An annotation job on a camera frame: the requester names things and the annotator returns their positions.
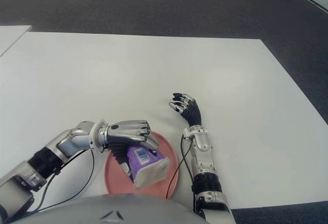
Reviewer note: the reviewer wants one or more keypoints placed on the purple tissue paper pack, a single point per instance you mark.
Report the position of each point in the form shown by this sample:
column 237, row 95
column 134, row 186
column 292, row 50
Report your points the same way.
column 151, row 172

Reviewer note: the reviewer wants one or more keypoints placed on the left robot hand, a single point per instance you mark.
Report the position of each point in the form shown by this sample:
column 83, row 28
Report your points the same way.
column 123, row 131

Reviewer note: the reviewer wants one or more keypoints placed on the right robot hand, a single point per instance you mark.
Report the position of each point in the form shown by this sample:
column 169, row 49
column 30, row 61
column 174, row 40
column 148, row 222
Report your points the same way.
column 193, row 113

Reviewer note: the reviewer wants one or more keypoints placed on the pink round plate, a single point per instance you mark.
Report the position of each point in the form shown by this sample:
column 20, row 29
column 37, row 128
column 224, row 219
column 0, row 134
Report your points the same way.
column 115, row 178

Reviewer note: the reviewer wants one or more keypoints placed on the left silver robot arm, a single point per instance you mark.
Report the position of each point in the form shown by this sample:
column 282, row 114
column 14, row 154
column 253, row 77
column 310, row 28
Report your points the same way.
column 64, row 144

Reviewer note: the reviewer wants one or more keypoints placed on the grey robot torso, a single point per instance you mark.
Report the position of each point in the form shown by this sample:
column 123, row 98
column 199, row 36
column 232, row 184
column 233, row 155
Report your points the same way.
column 102, row 208

